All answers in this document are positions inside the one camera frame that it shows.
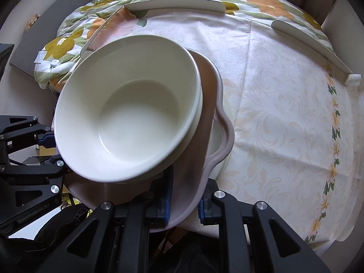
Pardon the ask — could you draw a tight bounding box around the white ribbed bowl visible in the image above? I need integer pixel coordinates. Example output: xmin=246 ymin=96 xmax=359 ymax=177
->
xmin=54 ymin=35 xmax=202 ymax=182

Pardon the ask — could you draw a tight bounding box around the pink flower-shaped plate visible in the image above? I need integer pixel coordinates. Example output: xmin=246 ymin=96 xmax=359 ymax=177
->
xmin=65 ymin=51 xmax=235 ymax=238

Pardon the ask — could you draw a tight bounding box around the floral cream tablecloth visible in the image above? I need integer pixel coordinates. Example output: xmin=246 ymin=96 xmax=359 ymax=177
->
xmin=86 ymin=3 xmax=363 ymax=253

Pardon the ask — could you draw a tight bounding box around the grey padded headboard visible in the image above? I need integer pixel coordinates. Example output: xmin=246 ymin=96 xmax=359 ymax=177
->
xmin=9 ymin=0 xmax=92 ymax=78

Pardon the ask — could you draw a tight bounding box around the floral green striped duvet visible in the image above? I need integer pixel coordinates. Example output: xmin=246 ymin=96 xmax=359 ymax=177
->
xmin=33 ymin=0 xmax=333 ymax=92

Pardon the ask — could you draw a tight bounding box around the small plush toy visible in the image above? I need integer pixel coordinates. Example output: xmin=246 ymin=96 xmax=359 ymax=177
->
xmin=23 ymin=14 xmax=40 ymax=34

